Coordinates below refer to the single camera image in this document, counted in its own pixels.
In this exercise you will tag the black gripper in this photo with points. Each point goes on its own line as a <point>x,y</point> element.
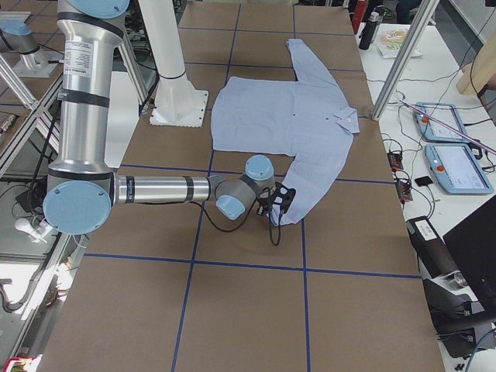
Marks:
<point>265,204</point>

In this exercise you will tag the light blue striped shirt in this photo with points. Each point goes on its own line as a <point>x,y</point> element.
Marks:
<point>308,119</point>

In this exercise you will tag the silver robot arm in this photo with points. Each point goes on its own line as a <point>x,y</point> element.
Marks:
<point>82,188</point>

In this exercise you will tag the blue teach pendant far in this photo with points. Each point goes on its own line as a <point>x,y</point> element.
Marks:
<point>431,130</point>

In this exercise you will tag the blue teach pendant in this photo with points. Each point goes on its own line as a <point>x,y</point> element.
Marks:
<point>431,130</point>
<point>456,169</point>

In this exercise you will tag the blue teach pendant near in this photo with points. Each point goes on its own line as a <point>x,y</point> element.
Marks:
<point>456,169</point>

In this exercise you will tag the black water bottle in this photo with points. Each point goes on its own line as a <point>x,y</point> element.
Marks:
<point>369,31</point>

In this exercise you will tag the black monitor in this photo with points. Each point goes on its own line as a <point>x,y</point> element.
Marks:
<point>471,243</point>

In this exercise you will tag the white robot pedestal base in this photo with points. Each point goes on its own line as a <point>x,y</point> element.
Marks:
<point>177,102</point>

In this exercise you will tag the aluminium frame post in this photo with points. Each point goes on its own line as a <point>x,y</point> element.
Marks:
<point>415,31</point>

